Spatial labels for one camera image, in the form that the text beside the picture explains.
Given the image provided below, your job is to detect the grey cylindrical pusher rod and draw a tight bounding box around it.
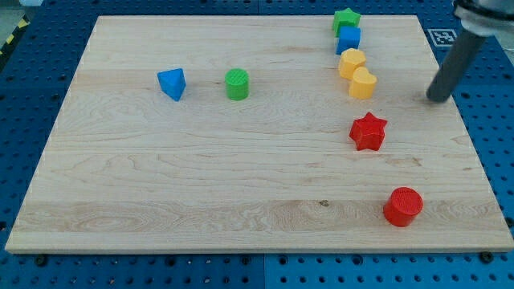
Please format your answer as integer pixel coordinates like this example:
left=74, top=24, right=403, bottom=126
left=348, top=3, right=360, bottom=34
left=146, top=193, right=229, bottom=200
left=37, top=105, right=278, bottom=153
left=426, top=29, right=487, bottom=103

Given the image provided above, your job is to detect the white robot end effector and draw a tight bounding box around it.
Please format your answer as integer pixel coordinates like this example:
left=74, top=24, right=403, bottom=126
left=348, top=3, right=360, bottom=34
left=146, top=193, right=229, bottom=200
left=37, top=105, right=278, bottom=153
left=453, top=0, right=513, bottom=37

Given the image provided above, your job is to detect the blue cube block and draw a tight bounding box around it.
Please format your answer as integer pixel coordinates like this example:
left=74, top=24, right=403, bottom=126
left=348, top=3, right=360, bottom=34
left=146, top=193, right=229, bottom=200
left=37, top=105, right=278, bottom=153
left=336, top=26, right=361, bottom=55

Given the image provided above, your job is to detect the fiducial marker tag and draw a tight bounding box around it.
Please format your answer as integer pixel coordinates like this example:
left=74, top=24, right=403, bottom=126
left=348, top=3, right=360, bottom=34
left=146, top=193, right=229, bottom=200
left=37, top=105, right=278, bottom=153
left=427, top=28, right=457, bottom=47

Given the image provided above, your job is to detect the yellow heart block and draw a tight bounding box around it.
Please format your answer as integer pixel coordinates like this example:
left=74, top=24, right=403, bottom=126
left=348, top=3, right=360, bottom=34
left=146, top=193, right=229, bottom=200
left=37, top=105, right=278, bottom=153
left=349, top=67, right=377, bottom=100

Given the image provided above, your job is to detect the yellow hexagon block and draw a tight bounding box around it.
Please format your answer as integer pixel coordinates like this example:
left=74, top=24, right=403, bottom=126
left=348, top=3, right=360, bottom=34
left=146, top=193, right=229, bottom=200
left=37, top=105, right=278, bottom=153
left=338, top=48, right=366, bottom=79

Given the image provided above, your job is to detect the green star block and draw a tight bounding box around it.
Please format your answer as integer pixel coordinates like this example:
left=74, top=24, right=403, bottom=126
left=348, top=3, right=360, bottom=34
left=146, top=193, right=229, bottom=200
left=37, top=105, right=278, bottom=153
left=332, top=8, right=361, bottom=37

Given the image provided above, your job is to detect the red star block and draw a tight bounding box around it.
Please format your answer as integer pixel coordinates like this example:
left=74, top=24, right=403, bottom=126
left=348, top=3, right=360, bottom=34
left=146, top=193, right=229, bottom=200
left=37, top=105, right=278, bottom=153
left=349, top=112, right=388, bottom=151

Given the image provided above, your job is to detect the red cylinder block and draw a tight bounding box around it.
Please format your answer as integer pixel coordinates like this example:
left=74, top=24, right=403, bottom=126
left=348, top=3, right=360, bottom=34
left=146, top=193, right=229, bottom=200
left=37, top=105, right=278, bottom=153
left=383, top=187, right=424, bottom=227

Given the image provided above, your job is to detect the green cylinder block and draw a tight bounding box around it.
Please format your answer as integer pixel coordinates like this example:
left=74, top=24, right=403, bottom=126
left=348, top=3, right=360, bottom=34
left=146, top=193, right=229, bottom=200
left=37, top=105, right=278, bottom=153
left=225, top=68, right=249, bottom=100

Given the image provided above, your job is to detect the blue triangular block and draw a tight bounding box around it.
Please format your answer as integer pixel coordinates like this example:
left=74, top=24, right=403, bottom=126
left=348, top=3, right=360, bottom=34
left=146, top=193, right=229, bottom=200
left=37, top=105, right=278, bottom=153
left=157, top=68, right=186, bottom=101

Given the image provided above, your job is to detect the wooden board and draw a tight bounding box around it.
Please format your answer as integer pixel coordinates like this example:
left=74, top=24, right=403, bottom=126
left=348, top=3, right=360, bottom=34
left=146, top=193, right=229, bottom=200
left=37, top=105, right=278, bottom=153
left=6, top=15, right=513, bottom=254

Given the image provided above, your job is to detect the black yellow hazard tape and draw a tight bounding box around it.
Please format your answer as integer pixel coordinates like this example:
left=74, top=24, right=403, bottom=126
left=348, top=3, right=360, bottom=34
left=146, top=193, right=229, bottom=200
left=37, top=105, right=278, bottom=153
left=1, top=15, right=31, bottom=57

